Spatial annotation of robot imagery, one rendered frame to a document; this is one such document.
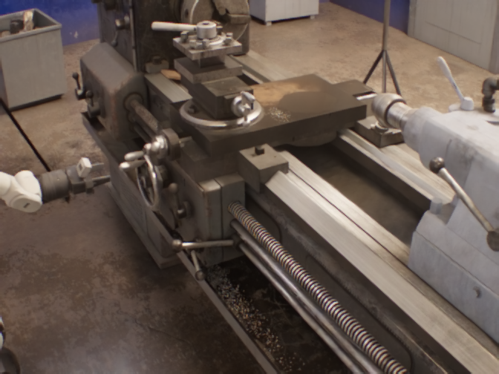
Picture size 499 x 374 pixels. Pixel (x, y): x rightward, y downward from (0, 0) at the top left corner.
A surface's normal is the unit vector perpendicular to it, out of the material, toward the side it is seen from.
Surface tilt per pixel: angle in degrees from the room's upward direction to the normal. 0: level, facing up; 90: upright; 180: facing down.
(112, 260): 0
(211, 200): 90
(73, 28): 90
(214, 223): 90
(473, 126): 0
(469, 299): 90
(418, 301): 36
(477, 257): 61
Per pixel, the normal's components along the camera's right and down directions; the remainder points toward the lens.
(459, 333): -0.53, -0.55
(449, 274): -0.88, 0.25
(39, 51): 0.55, 0.42
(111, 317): -0.01, -0.86
